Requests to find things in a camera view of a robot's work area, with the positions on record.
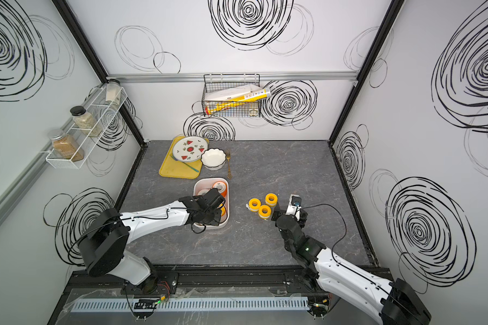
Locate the silver left wall rail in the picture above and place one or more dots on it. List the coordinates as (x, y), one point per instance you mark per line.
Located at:
(19, 188)

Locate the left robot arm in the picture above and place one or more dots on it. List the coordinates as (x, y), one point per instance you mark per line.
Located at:
(103, 244)

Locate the black vertical frame post right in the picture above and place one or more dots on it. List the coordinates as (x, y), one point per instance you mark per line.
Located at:
(375, 49)

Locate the spice jar black lid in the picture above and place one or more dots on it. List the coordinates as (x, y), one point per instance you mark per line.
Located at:
(85, 122)

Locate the gold ornate fork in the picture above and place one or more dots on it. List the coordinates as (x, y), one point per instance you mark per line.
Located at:
(229, 173)

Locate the yellow tape roll end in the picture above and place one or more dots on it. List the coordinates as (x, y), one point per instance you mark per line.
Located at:
(223, 211)

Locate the white slotted cable duct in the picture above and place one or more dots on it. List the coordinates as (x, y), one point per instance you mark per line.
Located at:
(192, 304)

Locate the watermelon pattern plate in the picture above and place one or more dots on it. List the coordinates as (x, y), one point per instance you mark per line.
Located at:
(189, 149)

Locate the white wire spice rack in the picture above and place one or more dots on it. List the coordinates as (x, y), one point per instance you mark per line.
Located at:
(101, 152)

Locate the white scalloped bowl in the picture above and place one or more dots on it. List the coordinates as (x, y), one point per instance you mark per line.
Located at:
(213, 159)

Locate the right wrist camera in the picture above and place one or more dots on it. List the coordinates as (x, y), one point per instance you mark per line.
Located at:
(294, 205)

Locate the spice jar brown contents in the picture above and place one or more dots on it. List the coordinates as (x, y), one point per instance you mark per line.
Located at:
(66, 145)

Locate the black vertical frame post left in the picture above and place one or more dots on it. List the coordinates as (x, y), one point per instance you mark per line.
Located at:
(74, 27)

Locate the yellow tape roll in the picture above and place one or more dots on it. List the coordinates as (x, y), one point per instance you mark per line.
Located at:
(254, 205)
(271, 199)

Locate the white plastic storage box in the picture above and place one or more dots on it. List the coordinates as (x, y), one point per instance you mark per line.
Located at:
(202, 187)

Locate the black wire wall basket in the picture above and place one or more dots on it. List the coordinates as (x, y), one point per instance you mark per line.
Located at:
(212, 86)

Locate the yellow plastic tray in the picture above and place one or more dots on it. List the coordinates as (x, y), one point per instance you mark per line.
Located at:
(176, 169)

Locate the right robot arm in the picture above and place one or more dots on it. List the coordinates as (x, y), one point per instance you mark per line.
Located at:
(385, 301)

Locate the silver horizontal wall rail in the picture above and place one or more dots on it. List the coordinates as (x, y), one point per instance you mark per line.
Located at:
(344, 75)

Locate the black vertical frame post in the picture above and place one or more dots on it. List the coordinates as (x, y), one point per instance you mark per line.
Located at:
(74, 27)
(375, 49)

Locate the spice jar far white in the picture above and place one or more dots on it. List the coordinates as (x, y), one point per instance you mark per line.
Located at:
(113, 92)

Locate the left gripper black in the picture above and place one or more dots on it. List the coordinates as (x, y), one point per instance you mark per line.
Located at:
(217, 219)

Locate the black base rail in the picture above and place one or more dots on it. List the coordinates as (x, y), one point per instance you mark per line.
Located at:
(169, 279)

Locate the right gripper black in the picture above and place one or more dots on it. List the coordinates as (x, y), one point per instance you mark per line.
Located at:
(278, 214)

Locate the yellow white foil box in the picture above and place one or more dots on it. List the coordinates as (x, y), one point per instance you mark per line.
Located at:
(244, 100)

